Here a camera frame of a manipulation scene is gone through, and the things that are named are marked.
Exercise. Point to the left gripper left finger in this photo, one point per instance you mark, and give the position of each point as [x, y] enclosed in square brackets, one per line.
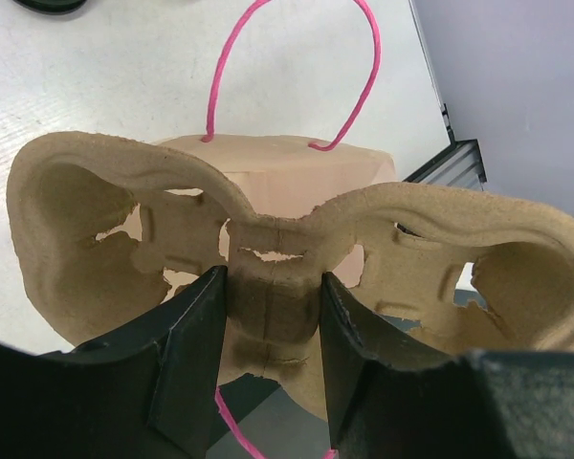
[143, 390]

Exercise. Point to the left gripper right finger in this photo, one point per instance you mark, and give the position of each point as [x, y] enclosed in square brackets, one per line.
[389, 395]

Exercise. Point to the single brown pulp cup carrier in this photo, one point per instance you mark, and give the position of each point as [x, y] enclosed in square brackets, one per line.
[96, 221]

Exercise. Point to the pink cream paper gift bag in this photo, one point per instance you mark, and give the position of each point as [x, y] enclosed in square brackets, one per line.
[306, 167]

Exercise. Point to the stack of black lids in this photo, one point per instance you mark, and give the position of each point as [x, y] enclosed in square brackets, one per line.
[52, 6]

